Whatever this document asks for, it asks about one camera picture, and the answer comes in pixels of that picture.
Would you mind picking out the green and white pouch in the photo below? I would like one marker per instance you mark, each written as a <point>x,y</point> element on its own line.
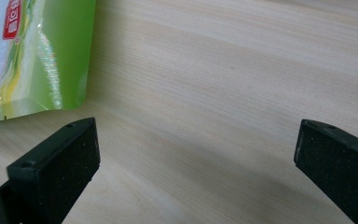
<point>28,53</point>

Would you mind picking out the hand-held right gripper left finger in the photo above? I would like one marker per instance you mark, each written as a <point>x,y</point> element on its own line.
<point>59,174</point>

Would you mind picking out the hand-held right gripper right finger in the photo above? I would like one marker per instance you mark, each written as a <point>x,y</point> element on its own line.
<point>338,168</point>

